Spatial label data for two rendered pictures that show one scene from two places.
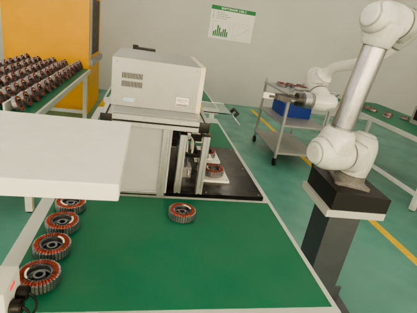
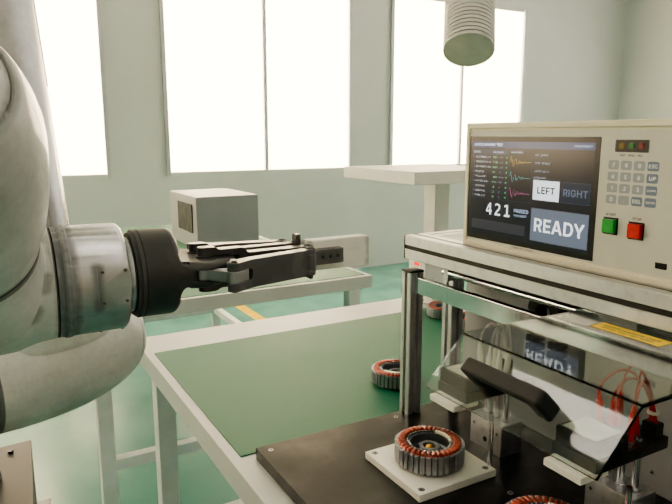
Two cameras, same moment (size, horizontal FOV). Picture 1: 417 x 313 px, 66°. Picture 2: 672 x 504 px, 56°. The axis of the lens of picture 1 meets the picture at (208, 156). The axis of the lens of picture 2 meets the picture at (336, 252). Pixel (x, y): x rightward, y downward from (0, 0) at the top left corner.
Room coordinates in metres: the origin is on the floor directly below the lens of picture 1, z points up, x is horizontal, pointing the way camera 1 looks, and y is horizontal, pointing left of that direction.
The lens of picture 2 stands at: (2.39, -0.45, 1.30)
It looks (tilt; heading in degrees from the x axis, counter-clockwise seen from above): 10 degrees down; 163
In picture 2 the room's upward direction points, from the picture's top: straight up
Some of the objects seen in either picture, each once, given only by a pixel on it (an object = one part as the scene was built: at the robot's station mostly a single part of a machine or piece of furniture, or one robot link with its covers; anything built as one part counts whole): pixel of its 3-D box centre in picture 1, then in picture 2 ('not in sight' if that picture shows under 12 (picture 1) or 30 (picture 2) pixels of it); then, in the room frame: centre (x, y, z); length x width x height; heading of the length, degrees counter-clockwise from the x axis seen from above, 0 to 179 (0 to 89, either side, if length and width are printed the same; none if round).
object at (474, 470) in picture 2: (212, 174); (428, 463); (1.54, -0.04, 0.78); 0.15 x 0.15 x 0.01; 13
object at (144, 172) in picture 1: (133, 161); not in sight; (1.25, 0.31, 0.91); 0.28 x 0.03 x 0.32; 103
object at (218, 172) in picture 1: (213, 170); (429, 449); (1.54, -0.04, 0.80); 0.11 x 0.11 x 0.04
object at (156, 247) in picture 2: (294, 99); (180, 268); (1.84, -0.43, 1.19); 0.09 x 0.08 x 0.07; 103
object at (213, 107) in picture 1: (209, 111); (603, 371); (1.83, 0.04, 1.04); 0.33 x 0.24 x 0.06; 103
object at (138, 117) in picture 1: (156, 103); (638, 266); (1.58, 0.30, 1.09); 0.68 x 0.44 x 0.05; 13
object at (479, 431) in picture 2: (185, 169); (495, 430); (1.50, 0.11, 0.80); 0.08 x 0.05 x 0.06; 13
